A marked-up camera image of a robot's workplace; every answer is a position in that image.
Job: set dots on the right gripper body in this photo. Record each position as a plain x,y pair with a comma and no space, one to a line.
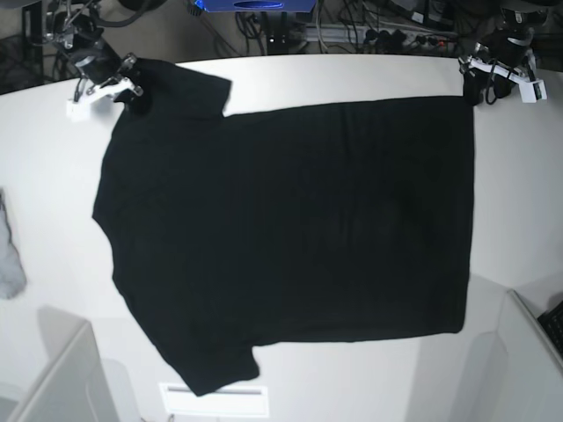
105,74

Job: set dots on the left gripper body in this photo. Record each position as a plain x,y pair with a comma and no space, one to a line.
497,64

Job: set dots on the black T-shirt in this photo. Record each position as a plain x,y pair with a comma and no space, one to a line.
340,222

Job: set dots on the blue box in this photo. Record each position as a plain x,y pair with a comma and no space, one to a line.
256,5

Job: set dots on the white power strip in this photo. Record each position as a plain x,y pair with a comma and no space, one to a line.
347,34

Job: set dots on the grey cloth at edge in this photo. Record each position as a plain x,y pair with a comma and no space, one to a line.
13,277

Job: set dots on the black keyboard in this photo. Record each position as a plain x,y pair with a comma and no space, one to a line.
552,324

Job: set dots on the white partition panel left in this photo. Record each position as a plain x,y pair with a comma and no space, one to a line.
52,370

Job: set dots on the white partition panel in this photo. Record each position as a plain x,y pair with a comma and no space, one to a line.
52,370
513,373

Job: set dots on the white partition panel right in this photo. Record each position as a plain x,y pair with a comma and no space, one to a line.
513,373

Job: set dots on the white table slot plate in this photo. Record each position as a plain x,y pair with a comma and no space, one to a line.
227,402

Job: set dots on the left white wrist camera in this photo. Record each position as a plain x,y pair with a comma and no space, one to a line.
532,91

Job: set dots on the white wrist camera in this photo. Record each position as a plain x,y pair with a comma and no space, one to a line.
78,111
532,91

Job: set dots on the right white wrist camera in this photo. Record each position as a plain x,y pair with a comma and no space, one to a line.
78,111

